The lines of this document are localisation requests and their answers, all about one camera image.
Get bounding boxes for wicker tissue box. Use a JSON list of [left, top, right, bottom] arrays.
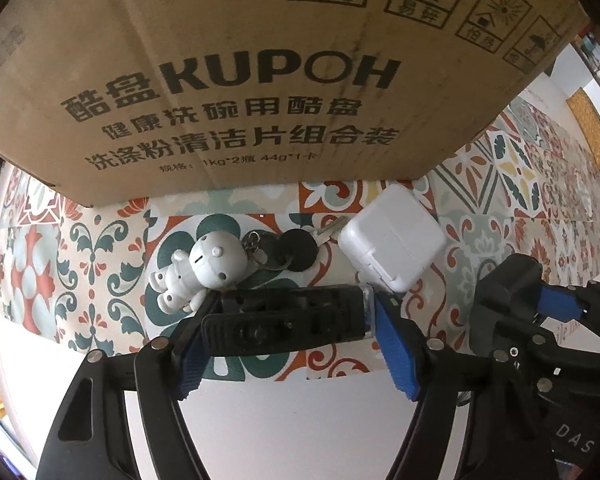
[[567, 87, 600, 172]]

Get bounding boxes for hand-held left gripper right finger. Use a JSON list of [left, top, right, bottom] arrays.
[[372, 292, 556, 480]]

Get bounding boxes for key with black round head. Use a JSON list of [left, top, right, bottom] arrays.
[[274, 216, 349, 272]]

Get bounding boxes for white charger cube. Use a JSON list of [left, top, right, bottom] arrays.
[[337, 184, 449, 294]]

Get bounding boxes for white robot figurine keychain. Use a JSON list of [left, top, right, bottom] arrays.
[[147, 230, 281, 314]]

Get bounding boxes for black power adapter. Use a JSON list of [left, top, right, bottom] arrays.
[[200, 282, 377, 362]]

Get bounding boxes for patterned white tablecloth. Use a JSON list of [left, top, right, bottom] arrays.
[[0, 42, 600, 480]]

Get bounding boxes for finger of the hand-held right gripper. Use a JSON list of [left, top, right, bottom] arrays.
[[534, 282, 600, 353], [469, 254, 545, 358]]

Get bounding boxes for brown cardboard box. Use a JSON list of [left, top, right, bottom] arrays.
[[0, 0, 593, 208]]

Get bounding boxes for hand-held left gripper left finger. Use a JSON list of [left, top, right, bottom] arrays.
[[35, 290, 222, 480]]

